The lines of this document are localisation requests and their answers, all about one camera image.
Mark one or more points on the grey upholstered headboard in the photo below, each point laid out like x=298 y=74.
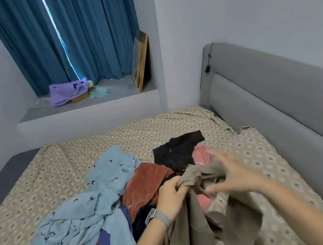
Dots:
x=284 y=111

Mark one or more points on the grey band wristwatch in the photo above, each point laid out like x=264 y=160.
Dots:
x=158 y=217

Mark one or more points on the clear plastic bag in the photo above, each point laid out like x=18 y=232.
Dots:
x=43 y=102

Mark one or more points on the light blue fleece garment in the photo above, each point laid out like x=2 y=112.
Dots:
x=120 y=237

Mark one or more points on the leaning wooden picture frames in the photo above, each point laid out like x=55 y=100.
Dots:
x=140 y=62

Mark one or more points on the olive green trousers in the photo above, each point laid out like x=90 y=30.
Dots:
x=191 y=240

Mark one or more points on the light blue fleece pajama pants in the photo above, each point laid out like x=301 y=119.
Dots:
x=73 y=223

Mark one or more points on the teal small item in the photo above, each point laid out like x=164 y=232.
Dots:
x=99 y=92

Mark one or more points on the pink shirt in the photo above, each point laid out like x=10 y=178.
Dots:
x=201 y=154

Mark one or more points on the rust brown garment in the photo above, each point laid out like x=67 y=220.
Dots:
x=145 y=186

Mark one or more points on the bed with patterned beige sheet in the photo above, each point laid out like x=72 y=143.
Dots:
x=64 y=169

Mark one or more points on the person's right hand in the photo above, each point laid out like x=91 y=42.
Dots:
x=238 y=176

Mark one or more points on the blue curtain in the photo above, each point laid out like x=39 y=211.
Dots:
x=82 y=28

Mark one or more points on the black garment yellow print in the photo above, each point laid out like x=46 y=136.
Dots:
x=178 y=149

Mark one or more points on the person's left hand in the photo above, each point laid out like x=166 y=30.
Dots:
x=172 y=199

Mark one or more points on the patterned beige pillow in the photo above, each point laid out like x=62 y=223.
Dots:
x=260 y=153

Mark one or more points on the person's right forearm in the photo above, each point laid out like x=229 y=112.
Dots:
x=308 y=213

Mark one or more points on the purple cloth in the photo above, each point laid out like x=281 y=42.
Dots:
x=66 y=91

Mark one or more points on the small wooden box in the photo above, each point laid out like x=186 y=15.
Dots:
x=82 y=97

